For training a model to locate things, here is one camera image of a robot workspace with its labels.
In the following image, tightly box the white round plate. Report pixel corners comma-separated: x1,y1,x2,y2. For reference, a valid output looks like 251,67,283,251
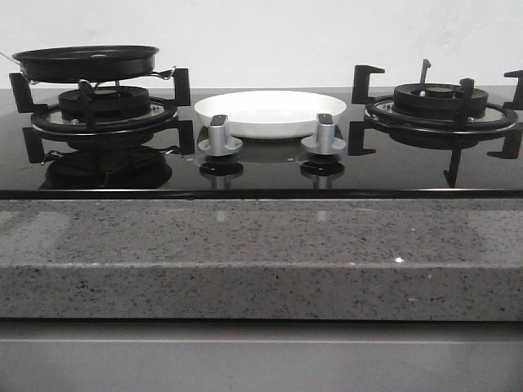
194,91,346,139

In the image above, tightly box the black frying pan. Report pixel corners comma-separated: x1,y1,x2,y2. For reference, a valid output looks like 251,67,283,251
12,45,159,83

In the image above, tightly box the silver left stove knob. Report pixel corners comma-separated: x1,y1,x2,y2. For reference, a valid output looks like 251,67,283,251
198,114,243,157

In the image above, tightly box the silver stove knob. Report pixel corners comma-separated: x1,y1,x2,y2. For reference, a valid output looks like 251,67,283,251
198,114,243,157
301,114,346,155

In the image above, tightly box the silver right stove knob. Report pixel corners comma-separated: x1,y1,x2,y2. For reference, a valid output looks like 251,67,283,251
301,114,346,155

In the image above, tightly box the black glass gas cooktop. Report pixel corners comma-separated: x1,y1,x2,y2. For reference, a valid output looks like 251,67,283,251
1,89,522,199

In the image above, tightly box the black left gas burner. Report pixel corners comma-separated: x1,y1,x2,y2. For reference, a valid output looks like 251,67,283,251
58,86,150,122

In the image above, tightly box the black gas burner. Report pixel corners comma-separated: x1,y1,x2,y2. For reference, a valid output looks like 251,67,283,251
392,83,463,121
58,86,150,122

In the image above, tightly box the black right gas burner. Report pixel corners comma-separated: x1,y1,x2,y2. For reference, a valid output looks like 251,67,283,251
392,83,463,121

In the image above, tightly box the black right pan support grate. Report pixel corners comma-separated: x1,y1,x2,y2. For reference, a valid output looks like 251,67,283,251
347,60,522,189

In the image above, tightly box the black pan support grate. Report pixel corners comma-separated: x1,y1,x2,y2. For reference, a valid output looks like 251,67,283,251
9,68,194,163
347,60,522,189

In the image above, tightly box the black left pan support grate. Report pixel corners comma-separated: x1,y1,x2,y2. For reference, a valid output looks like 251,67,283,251
9,68,194,163

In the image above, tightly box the grey cabinet front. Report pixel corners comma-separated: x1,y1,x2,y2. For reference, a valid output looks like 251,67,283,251
1,320,522,391

